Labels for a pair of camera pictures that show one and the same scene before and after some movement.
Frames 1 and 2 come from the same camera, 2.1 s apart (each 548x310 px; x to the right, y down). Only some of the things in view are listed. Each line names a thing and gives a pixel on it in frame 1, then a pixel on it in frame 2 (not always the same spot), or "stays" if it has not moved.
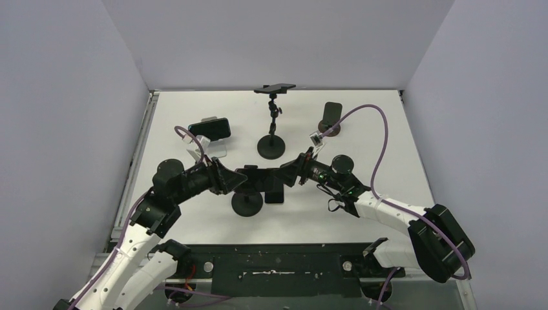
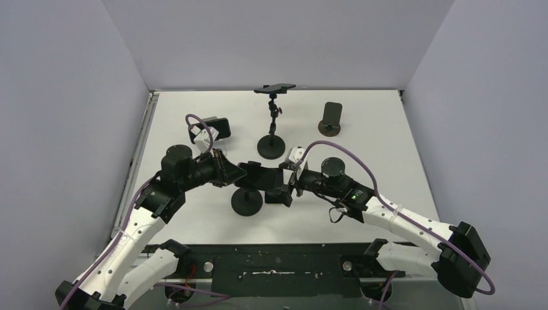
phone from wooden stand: [276, 196] stays
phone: [260, 179] stays
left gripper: [225, 180] -> [226, 172]
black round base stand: [247, 204] stays
